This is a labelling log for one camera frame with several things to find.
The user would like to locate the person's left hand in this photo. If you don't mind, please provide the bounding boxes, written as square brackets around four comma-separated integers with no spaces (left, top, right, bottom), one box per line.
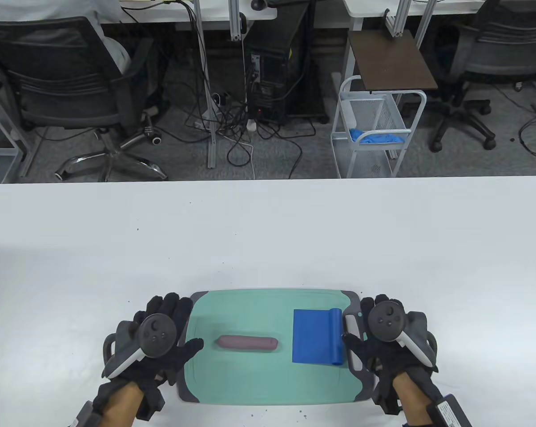
[92,292,205,421]

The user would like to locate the person's right hand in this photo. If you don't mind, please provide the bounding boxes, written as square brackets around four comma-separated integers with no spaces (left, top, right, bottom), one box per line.
[343,294,439,416]

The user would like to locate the grey tracking controller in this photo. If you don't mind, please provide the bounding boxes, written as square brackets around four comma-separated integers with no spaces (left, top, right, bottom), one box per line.
[368,301,438,367]
[102,314,178,379]

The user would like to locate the blue plastic scraper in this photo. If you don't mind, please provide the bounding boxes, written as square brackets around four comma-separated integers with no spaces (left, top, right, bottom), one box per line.
[292,307,344,367]

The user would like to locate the mauve plasticine roll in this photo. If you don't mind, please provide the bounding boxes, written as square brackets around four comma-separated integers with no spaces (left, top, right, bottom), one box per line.
[217,335,279,353]

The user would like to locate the person's right forearm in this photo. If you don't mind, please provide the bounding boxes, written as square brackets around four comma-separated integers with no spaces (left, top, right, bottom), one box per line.
[391,373,434,427]

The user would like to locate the person's left forearm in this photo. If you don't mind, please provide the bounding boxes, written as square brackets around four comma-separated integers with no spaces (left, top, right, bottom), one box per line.
[100,383,147,427]

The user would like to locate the green cutting board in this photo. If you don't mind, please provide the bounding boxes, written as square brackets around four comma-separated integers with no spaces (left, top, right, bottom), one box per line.
[177,290,375,404]

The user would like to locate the blue cloth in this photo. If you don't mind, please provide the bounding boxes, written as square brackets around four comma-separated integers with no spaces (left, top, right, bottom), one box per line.
[349,128,406,145]

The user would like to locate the black mesh office chair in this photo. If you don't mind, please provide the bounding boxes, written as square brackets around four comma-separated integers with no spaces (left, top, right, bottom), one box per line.
[0,17,168,182]

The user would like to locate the black computer tower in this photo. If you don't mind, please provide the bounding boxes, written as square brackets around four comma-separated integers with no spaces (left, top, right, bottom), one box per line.
[246,4,328,125]

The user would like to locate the dark brown board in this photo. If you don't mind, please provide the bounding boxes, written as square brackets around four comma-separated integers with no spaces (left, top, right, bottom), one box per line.
[348,30,438,92]

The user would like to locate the white desk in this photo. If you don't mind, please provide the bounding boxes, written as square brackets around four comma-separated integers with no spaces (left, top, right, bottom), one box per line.
[343,0,486,107]
[103,0,278,169]

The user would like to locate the grey mesh office chair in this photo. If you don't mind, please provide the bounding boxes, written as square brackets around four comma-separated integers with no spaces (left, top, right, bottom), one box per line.
[430,0,536,153]

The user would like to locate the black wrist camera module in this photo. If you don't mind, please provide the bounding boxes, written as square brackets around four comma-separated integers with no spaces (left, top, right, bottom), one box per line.
[428,394,473,427]
[74,400,95,427]

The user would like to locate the white metal frame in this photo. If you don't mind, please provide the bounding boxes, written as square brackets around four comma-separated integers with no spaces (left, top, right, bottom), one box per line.
[0,73,41,183]

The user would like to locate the white wire trolley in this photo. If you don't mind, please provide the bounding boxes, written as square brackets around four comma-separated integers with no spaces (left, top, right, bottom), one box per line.
[331,76,427,178]

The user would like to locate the aluminium profile post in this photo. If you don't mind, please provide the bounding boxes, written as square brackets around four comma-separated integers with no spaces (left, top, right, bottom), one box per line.
[417,0,437,45]
[230,0,247,41]
[386,0,411,37]

